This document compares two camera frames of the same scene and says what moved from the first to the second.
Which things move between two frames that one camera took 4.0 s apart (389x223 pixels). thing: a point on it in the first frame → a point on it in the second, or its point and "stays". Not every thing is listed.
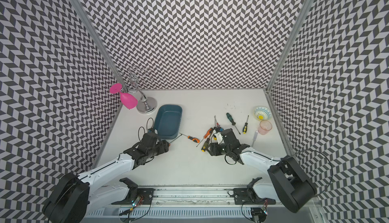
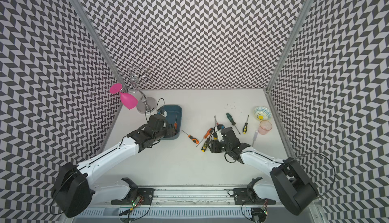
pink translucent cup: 265,126 stays
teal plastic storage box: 168,120 stays
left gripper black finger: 164,146 → 170,131
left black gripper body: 153,152 → 160,134
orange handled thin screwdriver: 205,135 stays
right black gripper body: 224,149 stays
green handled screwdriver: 230,118 stays
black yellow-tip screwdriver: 215,137 stays
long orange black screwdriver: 169,144 → 176,124
